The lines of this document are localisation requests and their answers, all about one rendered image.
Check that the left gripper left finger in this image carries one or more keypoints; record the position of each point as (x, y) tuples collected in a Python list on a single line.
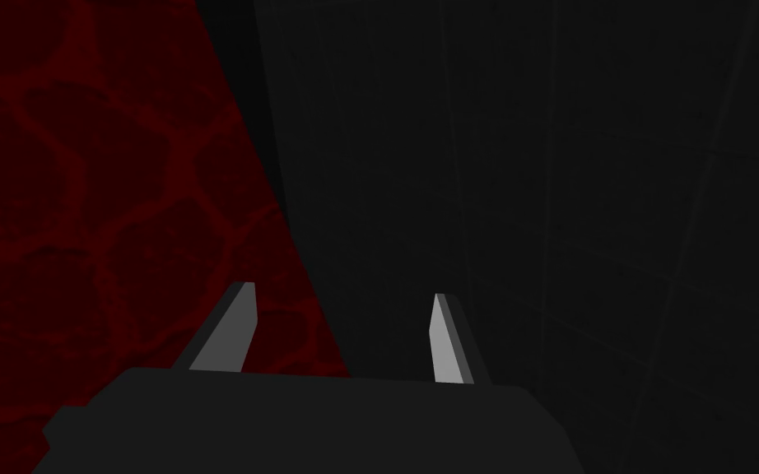
[(227, 334)]

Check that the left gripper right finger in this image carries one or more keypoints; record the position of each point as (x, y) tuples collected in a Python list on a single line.
[(448, 347)]

